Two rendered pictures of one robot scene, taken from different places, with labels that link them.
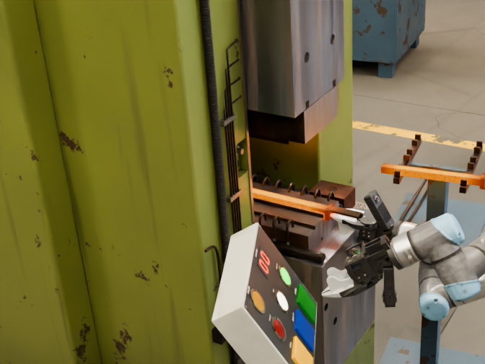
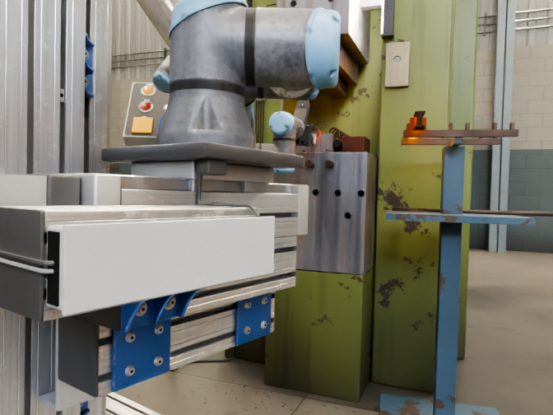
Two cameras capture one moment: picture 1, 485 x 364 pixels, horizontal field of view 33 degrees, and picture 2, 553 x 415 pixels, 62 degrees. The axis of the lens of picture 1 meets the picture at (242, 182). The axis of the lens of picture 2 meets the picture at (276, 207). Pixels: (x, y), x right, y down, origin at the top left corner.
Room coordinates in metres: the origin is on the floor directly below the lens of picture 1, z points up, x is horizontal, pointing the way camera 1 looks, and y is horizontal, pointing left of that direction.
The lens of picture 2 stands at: (1.59, -1.97, 0.76)
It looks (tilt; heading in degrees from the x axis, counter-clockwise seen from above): 2 degrees down; 78
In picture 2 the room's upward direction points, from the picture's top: 1 degrees clockwise
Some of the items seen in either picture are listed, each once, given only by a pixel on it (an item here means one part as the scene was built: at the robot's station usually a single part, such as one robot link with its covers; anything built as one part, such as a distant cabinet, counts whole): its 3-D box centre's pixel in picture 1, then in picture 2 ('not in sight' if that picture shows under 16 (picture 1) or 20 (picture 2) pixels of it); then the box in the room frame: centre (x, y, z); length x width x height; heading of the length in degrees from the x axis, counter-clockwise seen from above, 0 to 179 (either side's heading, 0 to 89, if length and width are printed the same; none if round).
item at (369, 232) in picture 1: (379, 231); (299, 133); (2.01, -0.38, 0.97); 0.12 x 0.08 x 0.09; 57
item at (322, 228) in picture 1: (262, 211); (322, 148); (2.19, -0.05, 0.96); 0.42 x 0.20 x 0.09; 57
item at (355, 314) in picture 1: (272, 273); (333, 210); (2.24, -0.08, 0.69); 0.56 x 0.38 x 0.45; 57
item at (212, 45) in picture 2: not in sight; (212, 44); (1.64, -1.24, 0.98); 0.13 x 0.12 x 0.14; 168
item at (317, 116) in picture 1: (255, 102); (324, 64); (2.19, -0.05, 1.32); 0.42 x 0.20 x 0.10; 57
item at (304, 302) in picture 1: (304, 305); not in sight; (1.64, -0.13, 1.01); 0.07 x 0.05 x 0.07; 172
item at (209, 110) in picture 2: not in sight; (206, 119); (1.63, -1.24, 0.87); 0.15 x 0.15 x 0.10
